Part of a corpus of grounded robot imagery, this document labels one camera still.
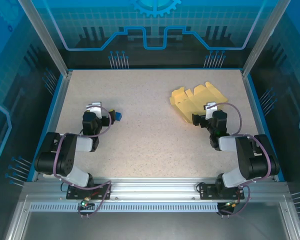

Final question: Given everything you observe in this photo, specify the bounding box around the yellow paper box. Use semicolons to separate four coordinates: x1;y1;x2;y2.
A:
169;81;230;124

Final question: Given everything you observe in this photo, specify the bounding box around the blue printed clear panel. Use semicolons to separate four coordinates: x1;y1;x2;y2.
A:
31;0;278;70

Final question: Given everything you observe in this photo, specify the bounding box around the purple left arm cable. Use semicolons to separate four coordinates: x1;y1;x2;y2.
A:
52;104;113;219

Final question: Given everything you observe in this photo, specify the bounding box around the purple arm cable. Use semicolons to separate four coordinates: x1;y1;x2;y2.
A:
206;101;276;219
52;104;113;219

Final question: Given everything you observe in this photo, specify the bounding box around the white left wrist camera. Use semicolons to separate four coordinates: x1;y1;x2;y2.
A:
86;101;103;119

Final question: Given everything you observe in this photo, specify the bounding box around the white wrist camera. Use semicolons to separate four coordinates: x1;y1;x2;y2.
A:
204;101;220;120
86;101;103;119

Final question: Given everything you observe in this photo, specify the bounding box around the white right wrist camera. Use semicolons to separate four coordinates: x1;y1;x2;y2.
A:
204;101;220;120

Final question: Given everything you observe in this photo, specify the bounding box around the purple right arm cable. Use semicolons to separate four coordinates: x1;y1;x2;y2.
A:
206;101;276;219

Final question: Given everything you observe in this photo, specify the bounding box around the aluminium side rail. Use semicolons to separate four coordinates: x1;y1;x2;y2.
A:
240;70;277;182
31;71;73;182

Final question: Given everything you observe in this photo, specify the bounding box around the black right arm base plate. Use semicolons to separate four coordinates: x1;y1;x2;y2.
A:
197;182;245;200

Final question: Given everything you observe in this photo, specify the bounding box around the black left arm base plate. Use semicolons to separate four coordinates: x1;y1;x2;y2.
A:
66;183;112;200

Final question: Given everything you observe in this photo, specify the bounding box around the aluminium mounting rail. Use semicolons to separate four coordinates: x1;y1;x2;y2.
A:
22;177;288;201

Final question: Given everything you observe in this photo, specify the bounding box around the aluminium frame post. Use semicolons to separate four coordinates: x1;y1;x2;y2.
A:
17;0;74;77
240;0;291;78

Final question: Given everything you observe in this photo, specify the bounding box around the slotted metal cable duct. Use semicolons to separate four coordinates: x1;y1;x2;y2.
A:
29;202;220;213

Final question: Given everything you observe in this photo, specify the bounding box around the grey metal tray frame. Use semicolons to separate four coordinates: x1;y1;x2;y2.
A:
3;194;300;240

